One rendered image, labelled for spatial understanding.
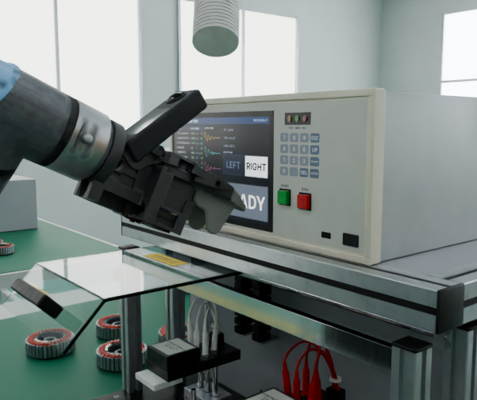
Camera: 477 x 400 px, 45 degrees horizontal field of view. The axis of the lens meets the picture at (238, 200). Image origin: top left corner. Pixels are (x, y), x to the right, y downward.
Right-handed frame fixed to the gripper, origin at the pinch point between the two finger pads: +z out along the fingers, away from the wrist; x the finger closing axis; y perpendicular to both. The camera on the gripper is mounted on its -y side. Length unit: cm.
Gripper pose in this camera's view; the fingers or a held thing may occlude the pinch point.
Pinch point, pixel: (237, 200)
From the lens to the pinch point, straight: 71.9
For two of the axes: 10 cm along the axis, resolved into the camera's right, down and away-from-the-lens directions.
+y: -3.4, 9.3, -1.5
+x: 6.2, 1.0, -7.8
